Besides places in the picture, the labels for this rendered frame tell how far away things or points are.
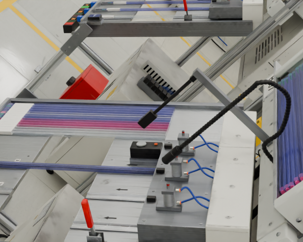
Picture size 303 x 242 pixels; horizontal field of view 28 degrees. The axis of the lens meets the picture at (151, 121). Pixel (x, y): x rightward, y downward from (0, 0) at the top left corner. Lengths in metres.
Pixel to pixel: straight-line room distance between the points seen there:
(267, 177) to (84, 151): 1.66
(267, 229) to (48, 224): 0.87
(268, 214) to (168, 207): 0.20
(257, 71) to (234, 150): 1.18
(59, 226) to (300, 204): 0.97
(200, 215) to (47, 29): 2.87
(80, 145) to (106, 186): 1.41
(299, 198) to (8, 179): 0.74
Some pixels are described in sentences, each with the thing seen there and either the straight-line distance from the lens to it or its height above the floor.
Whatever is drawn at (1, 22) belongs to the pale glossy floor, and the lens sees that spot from 3.65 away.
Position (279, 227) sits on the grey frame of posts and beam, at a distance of 1.09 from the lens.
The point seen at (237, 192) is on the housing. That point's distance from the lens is 1.21.
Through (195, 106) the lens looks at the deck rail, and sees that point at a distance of 1.74.
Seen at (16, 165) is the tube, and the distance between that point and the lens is 1.53.
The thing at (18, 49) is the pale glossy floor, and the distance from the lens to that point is 3.56.
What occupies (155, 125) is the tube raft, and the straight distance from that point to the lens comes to 1.63.
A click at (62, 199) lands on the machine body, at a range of 1.93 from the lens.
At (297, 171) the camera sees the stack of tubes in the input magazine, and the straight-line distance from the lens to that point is 1.11.
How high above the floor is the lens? 1.79
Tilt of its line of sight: 26 degrees down
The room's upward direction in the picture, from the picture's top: 48 degrees clockwise
